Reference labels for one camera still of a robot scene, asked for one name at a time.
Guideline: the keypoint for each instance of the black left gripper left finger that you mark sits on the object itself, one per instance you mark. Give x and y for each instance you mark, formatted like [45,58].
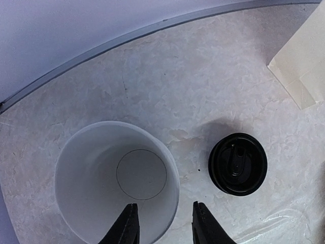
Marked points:
[126,229]

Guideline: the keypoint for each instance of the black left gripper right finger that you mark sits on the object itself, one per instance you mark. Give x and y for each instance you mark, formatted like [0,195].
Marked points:
[205,228]

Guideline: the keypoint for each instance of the stack of black lids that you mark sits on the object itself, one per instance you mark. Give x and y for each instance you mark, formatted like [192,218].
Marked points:
[237,164]

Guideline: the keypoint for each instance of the stack of paper cups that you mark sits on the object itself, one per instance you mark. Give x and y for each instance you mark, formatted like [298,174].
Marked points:
[106,166]

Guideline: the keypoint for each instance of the cream paper bag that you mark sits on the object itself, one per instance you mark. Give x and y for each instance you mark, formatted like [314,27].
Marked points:
[299,64]

